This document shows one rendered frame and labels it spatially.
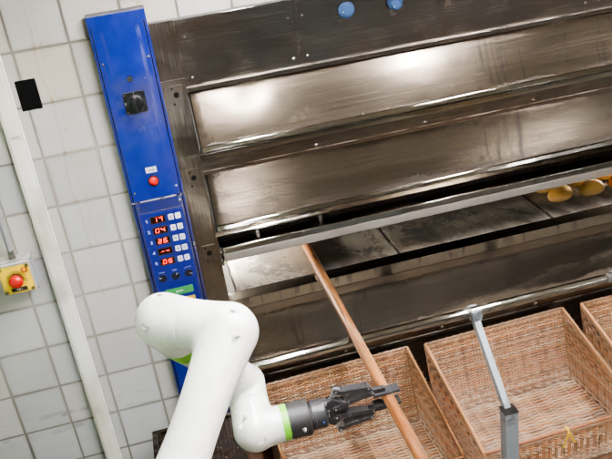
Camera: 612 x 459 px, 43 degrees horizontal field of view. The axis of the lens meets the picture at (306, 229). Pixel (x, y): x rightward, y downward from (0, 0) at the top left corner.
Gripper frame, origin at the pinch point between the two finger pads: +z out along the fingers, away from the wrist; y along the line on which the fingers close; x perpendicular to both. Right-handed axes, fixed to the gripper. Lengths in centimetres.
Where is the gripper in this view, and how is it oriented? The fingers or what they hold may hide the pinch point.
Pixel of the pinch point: (386, 395)
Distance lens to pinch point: 208.0
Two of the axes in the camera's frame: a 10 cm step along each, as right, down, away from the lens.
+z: 9.7, -2.1, 1.5
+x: 2.2, 4.0, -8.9
